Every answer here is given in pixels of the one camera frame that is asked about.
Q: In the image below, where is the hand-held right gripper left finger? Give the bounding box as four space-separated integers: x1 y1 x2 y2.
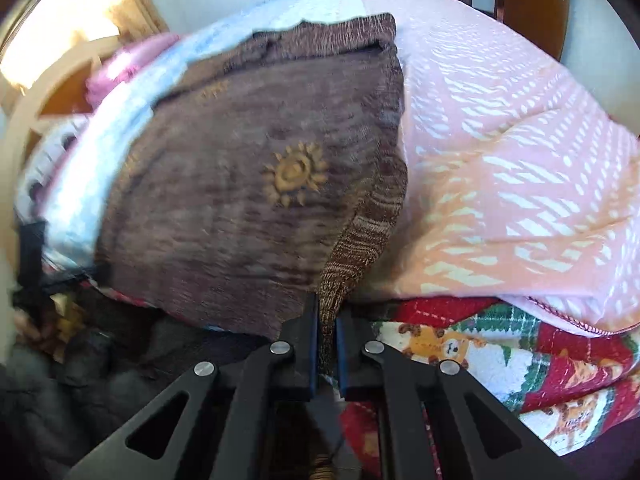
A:
65 292 321 480

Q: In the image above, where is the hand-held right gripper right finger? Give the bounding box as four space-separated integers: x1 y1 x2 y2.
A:
336 307 576 480

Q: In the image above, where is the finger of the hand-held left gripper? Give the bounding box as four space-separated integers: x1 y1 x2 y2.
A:
45 270 108 295

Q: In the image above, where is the brown knit sweater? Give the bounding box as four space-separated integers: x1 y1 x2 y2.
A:
95 12 408 376

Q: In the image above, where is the dark cloth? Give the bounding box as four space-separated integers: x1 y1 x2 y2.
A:
0 300 281 480

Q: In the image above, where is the light wooden headboard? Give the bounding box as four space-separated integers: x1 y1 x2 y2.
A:
0 0 171 361

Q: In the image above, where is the red printed blanket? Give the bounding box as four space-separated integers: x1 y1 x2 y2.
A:
345 297 640 480

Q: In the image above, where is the pink pillow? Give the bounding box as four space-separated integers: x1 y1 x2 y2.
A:
85 32 181 111

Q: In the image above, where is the pink and blue bed sheet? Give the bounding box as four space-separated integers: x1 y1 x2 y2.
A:
15 0 640 336

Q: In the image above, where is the brown wooden door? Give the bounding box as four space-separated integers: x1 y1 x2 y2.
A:
495 0 571 61

